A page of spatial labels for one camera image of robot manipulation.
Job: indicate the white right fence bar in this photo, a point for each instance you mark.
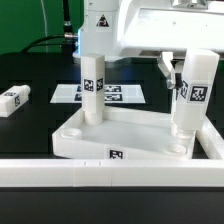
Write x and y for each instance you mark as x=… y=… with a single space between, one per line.
x=211 y=141

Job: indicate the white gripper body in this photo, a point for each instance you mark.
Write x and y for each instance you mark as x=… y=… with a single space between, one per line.
x=148 y=27

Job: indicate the white fence bar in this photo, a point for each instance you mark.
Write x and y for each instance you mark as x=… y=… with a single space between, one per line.
x=110 y=173
x=211 y=141

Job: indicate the white tag mat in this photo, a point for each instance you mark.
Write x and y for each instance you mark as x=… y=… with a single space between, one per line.
x=127 y=94

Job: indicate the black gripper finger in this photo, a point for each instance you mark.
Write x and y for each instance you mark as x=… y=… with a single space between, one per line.
x=173 y=79

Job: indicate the white front fence bar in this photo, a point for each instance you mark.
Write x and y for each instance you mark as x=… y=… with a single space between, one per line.
x=110 y=173

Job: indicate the white desk top tray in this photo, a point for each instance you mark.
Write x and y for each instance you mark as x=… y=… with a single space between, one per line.
x=123 y=134

